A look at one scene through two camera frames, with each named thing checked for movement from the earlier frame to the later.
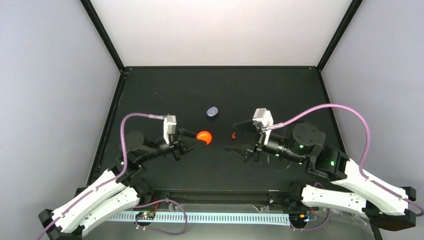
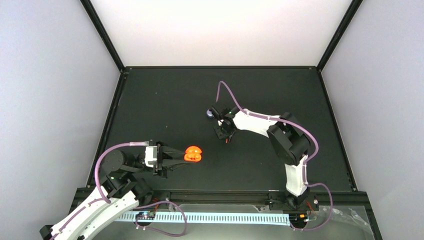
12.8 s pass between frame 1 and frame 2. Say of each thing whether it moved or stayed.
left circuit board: stayed
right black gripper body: moved
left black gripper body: moved
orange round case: moved
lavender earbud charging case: stayed
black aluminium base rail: stayed
